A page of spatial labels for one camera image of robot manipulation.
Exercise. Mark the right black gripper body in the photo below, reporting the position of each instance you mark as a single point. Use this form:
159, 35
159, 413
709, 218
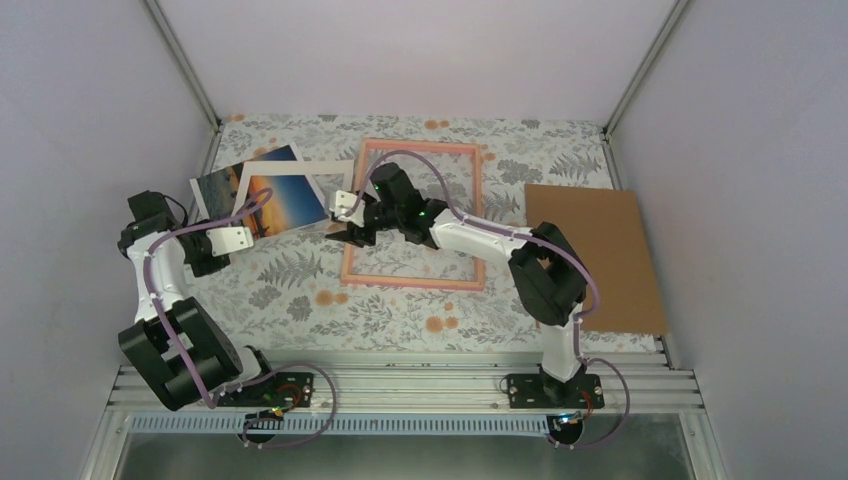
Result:
391, 217

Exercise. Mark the white photo mat board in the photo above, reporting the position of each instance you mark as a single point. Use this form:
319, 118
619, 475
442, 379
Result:
325, 175

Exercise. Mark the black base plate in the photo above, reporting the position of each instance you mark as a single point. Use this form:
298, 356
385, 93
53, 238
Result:
553, 392
283, 390

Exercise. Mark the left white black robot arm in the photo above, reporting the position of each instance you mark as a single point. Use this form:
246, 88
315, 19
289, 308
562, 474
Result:
174, 344

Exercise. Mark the aluminium rail base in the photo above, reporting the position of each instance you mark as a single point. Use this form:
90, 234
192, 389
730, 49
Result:
420, 393

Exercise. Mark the brown cardboard backing board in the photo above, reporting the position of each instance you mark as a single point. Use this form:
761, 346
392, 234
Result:
605, 229

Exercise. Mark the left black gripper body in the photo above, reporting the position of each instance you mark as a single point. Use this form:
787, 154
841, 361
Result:
203, 269

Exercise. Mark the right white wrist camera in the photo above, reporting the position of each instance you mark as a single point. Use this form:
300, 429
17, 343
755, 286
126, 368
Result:
344, 206

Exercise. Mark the blue landscape photo print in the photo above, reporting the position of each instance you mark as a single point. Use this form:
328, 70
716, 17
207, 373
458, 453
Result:
215, 192

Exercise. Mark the floral patterned table mat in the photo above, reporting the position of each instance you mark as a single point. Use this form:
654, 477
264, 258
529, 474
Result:
286, 291

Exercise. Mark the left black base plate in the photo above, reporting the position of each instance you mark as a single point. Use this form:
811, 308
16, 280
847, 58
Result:
283, 390

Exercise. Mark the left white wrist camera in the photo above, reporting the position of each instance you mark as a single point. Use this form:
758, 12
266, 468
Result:
230, 239

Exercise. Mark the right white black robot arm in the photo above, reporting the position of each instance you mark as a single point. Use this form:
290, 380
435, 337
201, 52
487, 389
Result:
551, 281

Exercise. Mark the sunset photo print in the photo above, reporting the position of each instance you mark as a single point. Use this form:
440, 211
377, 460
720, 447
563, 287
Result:
294, 203

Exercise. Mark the pink wooden picture frame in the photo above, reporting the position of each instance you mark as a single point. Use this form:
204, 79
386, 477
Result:
349, 277

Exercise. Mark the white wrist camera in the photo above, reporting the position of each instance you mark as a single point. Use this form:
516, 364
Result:
230, 239
344, 206

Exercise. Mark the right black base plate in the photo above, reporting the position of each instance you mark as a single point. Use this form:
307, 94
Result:
553, 392

